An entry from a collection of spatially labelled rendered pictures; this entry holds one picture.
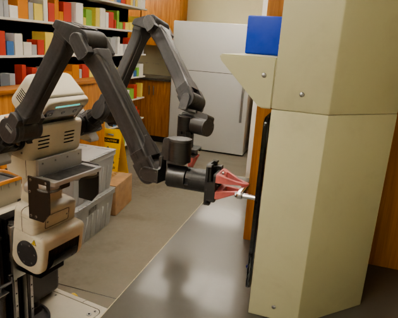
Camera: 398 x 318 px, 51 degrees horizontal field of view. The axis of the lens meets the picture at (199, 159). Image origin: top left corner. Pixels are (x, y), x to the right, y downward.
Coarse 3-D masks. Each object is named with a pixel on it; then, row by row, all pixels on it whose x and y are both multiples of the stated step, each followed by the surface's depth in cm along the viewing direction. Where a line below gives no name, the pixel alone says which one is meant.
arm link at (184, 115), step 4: (184, 112) 139; (180, 116) 137; (184, 116) 137; (188, 116) 136; (192, 116) 136; (180, 120) 137; (184, 120) 136; (188, 120) 137; (180, 124) 137; (184, 124) 137; (188, 124) 137; (180, 128) 138; (184, 128) 137; (188, 128) 137; (184, 132) 138
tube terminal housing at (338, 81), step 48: (288, 0) 78; (336, 0) 76; (384, 0) 79; (288, 48) 80; (336, 48) 78; (384, 48) 83; (288, 96) 82; (336, 96) 80; (384, 96) 87; (288, 144) 85; (336, 144) 84; (384, 144) 91; (288, 192) 87; (336, 192) 88; (288, 240) 89; (336, 240) 92; (288, 288) 92; (336, 288) 96
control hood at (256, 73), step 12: (228, 60) 84; (240, 60) 83; (252, 60) 83; (264, 60) 82; (276, 60) 82; (240, 72) 84; (252, 72) 83; (264, 72) 83; (252, 84) 84; (264, 84) 83; (252, 96) 84; (264, 96) 84; (264, 108) 85
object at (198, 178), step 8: (216, 160) 104; (192, 168) 103; (200, 168) 104; (208, 168) 100; (192, 176) 102; (200, 176) 101; (208, 176) 100; (184, 184) 103; (192, 184) 102; (200, 184) 101
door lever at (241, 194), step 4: (240, 188) 98; (244, 188) 98; (248, 188) 101; (236, 192) 96; (240, 192) 95; (244, 192) 97; (236, 196) 95; (240, 196) 95; (244, 196) 95; (248, 196) 95; (252, 196) 95
